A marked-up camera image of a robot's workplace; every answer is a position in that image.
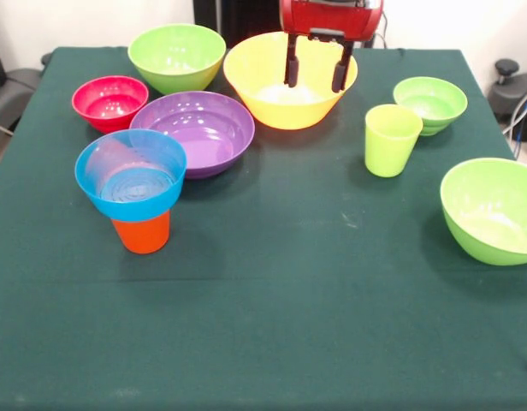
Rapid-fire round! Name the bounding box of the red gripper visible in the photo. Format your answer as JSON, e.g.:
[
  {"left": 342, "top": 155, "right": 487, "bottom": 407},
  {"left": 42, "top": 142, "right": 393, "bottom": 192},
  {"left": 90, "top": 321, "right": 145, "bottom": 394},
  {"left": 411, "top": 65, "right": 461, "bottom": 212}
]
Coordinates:
[{"left": 279, "top": 0, "right": 385, "bottom": 94}]

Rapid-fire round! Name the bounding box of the blue bowl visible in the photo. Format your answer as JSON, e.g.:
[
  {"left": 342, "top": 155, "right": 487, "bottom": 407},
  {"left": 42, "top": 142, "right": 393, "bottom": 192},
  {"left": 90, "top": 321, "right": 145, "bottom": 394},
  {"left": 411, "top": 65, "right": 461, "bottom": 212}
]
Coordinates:
[{"left": 74, "top": 128, "right": 188, "bottom": 223}]

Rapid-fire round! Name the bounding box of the orange cup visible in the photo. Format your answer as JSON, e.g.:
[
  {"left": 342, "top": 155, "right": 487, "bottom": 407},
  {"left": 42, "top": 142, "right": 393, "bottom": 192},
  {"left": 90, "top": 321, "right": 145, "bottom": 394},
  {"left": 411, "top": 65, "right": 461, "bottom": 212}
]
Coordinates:
[{"left": 110, "top": 209, "right": 172, "bottom": 255}]

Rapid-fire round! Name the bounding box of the large yellow bowl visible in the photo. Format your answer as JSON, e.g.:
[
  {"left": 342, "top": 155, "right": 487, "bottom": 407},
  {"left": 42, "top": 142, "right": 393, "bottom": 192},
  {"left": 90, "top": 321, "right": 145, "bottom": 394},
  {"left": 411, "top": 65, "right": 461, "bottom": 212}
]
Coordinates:
[{"left": 222, "top": 31, "right": 358, "bottom": 130}]

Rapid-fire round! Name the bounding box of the yellow-green cup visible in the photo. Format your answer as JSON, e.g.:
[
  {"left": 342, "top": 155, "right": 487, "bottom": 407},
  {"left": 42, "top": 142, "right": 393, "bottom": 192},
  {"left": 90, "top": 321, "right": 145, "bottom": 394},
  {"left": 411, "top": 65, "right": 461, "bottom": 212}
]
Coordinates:
[{"left": 364, "top": 104, "right": 424, "bottom": 178}]

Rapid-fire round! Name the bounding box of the small green bowl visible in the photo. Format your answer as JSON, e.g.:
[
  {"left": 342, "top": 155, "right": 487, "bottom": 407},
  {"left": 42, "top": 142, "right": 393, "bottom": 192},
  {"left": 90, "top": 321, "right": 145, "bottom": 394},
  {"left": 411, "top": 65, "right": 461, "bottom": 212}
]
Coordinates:
[{"left": 392, "top": 76, "right": 469, "bottom": 137}]

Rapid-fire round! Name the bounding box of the purple bowl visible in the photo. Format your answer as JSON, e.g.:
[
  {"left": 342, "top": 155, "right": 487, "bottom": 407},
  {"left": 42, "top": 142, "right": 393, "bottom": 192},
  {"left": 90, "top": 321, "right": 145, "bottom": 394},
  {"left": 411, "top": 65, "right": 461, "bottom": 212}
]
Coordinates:
[{"left": 129, "top": 90, "right": 256, "bottom": 180}]

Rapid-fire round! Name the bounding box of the large light green bowl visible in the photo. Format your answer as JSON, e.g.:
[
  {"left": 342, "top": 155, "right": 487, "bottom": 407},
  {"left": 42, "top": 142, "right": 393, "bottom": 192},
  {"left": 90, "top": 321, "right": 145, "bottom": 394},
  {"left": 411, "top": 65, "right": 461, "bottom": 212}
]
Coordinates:
[
  {"left": 127, "top": 23, "right": 227, "bottom": 96},
  {"left": 439, "top": 157, "right": 527, "bottom": 267}
]

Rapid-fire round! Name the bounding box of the black knobbed stand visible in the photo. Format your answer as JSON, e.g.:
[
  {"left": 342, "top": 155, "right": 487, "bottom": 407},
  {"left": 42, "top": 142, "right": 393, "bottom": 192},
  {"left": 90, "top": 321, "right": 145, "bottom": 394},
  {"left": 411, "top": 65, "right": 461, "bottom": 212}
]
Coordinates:
[{"left": 489, "top": 58, "right": 527, "bottom": 142}]

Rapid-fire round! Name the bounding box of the pink bowl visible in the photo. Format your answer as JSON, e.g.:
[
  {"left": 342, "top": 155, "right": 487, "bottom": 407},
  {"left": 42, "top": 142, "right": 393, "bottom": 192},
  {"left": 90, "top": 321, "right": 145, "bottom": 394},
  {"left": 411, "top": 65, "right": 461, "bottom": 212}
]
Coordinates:
[{"left": 71, "top": 75, "right": 150, "bottom": 135}]

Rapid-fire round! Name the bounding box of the dark green tablecloth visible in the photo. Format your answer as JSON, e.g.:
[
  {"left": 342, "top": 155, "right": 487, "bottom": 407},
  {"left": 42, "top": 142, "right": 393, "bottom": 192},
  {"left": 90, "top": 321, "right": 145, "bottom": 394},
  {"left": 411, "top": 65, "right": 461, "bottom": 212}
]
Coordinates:
[{"left": 0, "top": 45, "right": 527, "bottom": 411}]

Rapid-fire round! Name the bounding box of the grey chair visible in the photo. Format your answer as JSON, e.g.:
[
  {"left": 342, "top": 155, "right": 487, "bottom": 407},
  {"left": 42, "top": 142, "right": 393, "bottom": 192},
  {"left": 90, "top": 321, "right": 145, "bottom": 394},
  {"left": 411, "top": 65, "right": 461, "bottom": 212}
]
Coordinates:
[{"left": 0, "top": 68, "right": 41, "bottom": 134}]

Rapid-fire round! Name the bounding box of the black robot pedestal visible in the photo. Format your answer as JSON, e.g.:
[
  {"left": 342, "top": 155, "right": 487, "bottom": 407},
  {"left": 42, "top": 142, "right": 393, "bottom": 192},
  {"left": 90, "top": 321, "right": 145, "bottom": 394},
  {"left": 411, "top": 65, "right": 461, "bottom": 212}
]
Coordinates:
[{"left": 193, "top": 0, "right": 282, "bottom": 48}]

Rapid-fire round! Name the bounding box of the grey cable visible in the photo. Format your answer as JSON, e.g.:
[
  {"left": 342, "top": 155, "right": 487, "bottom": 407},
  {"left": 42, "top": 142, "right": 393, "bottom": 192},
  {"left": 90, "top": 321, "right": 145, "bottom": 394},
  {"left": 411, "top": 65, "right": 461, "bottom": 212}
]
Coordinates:
[{"left": 501, "top": 86, "right": 527, "bottom": 134}]

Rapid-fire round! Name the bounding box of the blue cable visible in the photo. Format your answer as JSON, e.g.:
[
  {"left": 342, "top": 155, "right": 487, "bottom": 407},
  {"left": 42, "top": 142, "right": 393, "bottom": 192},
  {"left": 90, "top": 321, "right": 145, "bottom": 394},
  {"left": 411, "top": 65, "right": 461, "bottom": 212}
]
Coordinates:
[{"left": 512, "top": 100, "right": 527, "bottom": 160}]

